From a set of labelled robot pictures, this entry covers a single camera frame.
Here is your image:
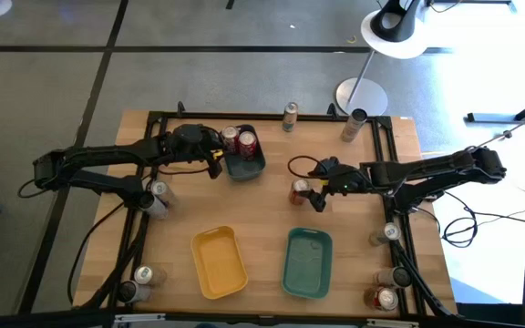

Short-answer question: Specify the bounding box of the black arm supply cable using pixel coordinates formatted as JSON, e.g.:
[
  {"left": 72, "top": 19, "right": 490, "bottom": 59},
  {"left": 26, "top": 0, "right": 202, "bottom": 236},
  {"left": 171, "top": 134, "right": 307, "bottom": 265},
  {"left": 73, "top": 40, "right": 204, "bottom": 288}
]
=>
[{"left": 66, "top": 202, "right": 125, "bottom": 305}]

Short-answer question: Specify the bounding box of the red soda can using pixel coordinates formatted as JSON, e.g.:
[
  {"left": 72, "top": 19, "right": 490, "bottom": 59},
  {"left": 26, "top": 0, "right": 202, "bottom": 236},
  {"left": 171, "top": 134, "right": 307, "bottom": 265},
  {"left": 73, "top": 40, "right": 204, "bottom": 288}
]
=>
[
  {"left": 288, "top": 178, "right": 312, "bottom": 206},
  {"left": 221, "top": 125, "right": 241, "bottom": 155},
  {"left": 365, "top": 285, "right": 399, "bottom": 313},
  {"left": 238, "top": 130, "right": 259, "bottom": 161}
]

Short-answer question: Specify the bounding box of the white round lamp stand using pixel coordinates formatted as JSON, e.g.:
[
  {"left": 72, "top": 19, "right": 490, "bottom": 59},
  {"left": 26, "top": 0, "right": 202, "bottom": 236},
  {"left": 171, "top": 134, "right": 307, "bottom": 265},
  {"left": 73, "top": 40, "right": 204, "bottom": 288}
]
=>
[{"left": 334, "top": 8, "right": 430, "bottom": 118}]

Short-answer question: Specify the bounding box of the yellow plastic tray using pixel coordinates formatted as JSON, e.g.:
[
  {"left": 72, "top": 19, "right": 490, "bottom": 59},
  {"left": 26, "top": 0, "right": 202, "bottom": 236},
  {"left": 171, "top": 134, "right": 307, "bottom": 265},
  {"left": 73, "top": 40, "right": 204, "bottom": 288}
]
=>
[{"left": 190, "top": 225, "right": 249, "bottom": 301}]

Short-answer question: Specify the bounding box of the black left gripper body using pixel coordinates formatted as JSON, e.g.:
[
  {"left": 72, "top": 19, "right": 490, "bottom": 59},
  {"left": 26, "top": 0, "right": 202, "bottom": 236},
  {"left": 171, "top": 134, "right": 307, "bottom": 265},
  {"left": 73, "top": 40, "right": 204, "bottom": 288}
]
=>
[{"left": 175, "top": 124, "right": 223, "bottom": 179}]

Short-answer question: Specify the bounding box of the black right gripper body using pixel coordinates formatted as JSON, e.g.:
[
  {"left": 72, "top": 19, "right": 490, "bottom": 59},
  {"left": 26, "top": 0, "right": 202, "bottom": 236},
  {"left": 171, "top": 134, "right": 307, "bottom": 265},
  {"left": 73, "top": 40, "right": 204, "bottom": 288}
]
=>
[{"left": 311, "top": 156, "right": 373, "bottom": 214}]

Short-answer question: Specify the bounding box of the black desk foot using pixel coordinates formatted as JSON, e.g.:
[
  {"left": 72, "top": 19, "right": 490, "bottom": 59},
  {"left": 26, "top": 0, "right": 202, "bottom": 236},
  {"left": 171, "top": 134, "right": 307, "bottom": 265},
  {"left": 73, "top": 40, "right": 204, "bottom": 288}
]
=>
[{"left": 466, "top": 88, "right": 525, "bottom": 124}]

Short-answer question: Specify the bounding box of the black looped floor cable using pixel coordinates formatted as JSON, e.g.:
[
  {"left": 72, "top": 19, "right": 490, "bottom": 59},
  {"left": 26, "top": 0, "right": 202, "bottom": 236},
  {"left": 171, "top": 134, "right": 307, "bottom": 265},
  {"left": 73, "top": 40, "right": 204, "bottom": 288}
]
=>
[{"left": 441, "top": 205, "right": 525, "bottom": 250}]

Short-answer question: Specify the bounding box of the grey cable with black clip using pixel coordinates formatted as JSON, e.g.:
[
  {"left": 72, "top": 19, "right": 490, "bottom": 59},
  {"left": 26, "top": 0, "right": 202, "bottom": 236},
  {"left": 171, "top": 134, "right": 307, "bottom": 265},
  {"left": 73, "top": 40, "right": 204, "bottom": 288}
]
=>
[{"left": 467, "top": 112, "right": 525, "bottom": 151}]

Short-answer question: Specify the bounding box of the dark blue plastic tray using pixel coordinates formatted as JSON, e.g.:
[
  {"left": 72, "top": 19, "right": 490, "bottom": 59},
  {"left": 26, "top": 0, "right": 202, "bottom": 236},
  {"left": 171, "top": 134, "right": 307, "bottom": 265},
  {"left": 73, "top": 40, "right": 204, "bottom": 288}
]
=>
[{"left": 220, "top": 124, "right": 267, "bottom": 182}]

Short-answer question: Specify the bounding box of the silver metal bracket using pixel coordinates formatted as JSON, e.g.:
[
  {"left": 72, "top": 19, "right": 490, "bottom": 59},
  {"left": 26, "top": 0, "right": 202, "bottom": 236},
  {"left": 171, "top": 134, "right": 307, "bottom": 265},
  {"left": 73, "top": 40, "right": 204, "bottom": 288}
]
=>
[
  {"left": 365, "top": 318, "right": 421, "bottom": 328},
  {"left": 114, "top": 313, "right": 167, "bottom": 325}
]

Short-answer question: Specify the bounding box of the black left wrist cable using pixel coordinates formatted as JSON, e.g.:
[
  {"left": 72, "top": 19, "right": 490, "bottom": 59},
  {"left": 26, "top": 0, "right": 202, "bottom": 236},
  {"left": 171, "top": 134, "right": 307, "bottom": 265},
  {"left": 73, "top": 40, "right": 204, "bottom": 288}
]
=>
[{"left": 157, "top": 166, "right": 211, "bottom": 177}]

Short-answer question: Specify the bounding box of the green plastic tray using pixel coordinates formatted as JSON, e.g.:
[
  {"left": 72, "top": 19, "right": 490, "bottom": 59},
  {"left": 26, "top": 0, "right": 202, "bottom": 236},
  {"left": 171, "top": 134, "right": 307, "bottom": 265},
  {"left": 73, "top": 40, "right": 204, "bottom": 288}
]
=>
[{"left": 282, "top": 227, "right": 334, "bottom": 301}]

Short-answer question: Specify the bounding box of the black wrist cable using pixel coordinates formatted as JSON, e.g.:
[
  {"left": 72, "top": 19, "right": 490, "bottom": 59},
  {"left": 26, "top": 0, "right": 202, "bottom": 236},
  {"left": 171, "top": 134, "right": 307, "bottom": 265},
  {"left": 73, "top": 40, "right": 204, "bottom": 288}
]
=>
[
  {"left": 287, "top": 155, "right": 332, "bottom": 179},
  {"left": 157, "top": 166, "right": 211, "bottom": 177}
]

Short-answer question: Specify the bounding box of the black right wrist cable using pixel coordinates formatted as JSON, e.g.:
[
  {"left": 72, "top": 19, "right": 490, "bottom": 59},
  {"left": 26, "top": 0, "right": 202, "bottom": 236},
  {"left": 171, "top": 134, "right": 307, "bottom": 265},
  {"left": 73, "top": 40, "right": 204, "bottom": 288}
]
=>
[{"left": 287, "top": 155, "right": 332, "bottom": 179}]

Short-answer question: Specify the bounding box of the black aluminium table frame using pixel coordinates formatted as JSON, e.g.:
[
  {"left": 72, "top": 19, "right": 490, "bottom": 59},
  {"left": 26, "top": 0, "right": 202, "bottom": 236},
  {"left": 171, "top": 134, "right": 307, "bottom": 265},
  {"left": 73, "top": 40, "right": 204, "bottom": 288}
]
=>
[{"left": 73, "top": 100, "right": 458, "bottom": 320}]

